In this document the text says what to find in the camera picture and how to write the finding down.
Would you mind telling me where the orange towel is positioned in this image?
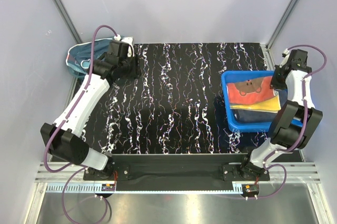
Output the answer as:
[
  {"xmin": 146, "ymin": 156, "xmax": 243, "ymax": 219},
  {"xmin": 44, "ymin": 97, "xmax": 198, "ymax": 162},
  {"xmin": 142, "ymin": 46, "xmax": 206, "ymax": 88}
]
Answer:
[{"xmin": 226, "ymin": 76, "xmax": 279, "ymax": 105}]

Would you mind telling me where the yellow towel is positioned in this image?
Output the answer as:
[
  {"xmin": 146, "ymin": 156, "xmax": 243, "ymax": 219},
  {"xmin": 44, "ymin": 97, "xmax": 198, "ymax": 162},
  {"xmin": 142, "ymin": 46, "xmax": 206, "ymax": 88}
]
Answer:
[{"xmin": 230, "ymin": 96, "xmax": 281, "ymax": 113}]

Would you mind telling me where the teal hello towel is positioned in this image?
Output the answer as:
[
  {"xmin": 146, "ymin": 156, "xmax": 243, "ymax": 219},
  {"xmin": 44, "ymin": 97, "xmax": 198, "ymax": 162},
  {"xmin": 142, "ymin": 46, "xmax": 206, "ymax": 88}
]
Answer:
[{"xmin": 65, "ymin": 40, "xmax": 111, "ymax": 76}]

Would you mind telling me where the dark blue towel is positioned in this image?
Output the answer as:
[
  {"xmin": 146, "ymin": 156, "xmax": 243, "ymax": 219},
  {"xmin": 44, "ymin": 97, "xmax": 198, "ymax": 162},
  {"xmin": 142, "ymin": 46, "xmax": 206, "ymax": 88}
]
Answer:
[{"xmin": 231, "ymin": 90, "xmax": 288, "ymax": 123}]

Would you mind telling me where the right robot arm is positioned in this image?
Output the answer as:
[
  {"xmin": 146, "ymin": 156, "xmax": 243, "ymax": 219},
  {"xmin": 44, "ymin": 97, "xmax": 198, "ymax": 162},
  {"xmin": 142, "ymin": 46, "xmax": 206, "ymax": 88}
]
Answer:
[{"xmin": 238, "ymin": 45, "xmax": 323, "ymax": 180}]

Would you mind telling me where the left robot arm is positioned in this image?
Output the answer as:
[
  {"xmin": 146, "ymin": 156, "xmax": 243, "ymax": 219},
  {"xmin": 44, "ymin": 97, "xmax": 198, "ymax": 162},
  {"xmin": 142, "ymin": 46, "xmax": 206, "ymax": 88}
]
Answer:
[{"xmin": 40, "ymin": 37, "xmax": 141, "ymax": 180}]

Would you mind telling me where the teal mesh laundry basket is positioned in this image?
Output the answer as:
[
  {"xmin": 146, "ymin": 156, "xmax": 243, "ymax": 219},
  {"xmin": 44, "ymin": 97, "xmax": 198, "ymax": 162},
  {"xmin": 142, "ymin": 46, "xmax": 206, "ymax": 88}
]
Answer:
[{"xmin": 64, "ymin": 36, "xmax": 116, "ymax": 79}]

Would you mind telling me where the black marbled table mat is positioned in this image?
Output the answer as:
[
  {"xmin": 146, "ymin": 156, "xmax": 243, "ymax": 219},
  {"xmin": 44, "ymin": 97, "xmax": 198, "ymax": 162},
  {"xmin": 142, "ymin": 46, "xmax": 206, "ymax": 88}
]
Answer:
[{"xmin": 81, "ymin": 43, "xmax": 269, "ymax": 154}]

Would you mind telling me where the blue plastic bin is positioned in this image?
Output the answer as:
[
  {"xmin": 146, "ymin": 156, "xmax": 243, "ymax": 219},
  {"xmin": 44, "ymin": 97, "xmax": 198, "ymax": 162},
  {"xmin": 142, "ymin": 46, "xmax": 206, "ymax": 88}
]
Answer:
[{"xmin": 220, "ymin": 70, "xmax": 320, "ymax": 133}]

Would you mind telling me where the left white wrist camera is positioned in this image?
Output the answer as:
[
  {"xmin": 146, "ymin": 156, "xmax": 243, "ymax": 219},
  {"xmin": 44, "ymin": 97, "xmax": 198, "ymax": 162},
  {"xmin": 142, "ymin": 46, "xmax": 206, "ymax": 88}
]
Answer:
[{"xmin": 120, "ymin": 36, "xmax": 135, "ymax": 57}]

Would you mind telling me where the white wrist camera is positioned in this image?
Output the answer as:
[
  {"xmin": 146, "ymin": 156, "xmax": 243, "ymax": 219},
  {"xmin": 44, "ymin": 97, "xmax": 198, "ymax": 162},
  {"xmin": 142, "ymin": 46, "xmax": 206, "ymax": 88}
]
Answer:
[
  {"xmin": 279, "ymin": 48, "xmax": 290, "ymax": 68},
  {"xmin": 120, "ymin": 36, "xmax": 135, "ymax": 57}
]

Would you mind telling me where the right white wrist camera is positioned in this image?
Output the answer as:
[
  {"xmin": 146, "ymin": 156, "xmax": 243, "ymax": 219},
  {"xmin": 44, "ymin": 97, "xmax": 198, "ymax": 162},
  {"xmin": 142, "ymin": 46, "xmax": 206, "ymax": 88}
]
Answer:
[{"xmin": 279, "ymin": 48, "xmax": 290, "ymax": 68}]

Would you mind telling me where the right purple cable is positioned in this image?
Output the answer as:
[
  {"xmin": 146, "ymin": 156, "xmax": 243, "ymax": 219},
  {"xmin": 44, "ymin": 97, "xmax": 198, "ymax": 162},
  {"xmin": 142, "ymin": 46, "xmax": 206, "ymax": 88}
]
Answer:
[{"xmin": 244, "ymin": 44, "xmax": 329, "ymax": 200}]

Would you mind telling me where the purple cable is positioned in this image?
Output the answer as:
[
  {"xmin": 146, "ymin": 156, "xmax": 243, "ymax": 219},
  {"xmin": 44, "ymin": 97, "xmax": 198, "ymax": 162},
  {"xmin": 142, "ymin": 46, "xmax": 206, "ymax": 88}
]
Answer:
[
  {"xmin": 43, "ymin": 25, "xmax": 122, "ymax": 222},
  {"xmin": 244, "ymin": 44, "xmax": 329, "ymax": 200}
]

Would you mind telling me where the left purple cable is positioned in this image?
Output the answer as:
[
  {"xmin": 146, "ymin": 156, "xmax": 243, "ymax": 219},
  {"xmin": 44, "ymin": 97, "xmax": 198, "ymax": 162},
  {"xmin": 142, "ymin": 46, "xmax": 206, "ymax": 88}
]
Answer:
[{"xmin": 43, "ymin": 25, "xmax": 122, "ymax": 222}]

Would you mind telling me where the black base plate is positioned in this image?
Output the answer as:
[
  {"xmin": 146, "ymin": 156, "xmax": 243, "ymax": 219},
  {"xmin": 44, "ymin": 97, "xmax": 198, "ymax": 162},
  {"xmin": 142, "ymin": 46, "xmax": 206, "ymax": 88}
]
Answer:
[{"xmin": 83, "ymin": 153, "xmax": 270, "ymax": 193}]

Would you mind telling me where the aluminium frame rail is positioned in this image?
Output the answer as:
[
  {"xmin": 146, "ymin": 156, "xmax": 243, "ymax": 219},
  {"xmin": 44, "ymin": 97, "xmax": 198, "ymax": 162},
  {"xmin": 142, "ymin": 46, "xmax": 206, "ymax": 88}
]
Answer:
[{"xmin": 34, "ymin": 162, "xmax": 322, "ymax": 182}]

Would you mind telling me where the slotted cable duct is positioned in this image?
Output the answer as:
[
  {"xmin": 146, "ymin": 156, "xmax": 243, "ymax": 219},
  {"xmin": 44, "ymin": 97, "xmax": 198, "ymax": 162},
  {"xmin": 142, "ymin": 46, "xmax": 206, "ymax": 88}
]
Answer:
[{"xmin": 46, "ymin": 181, "xmax": 258, "ymax": 194}]

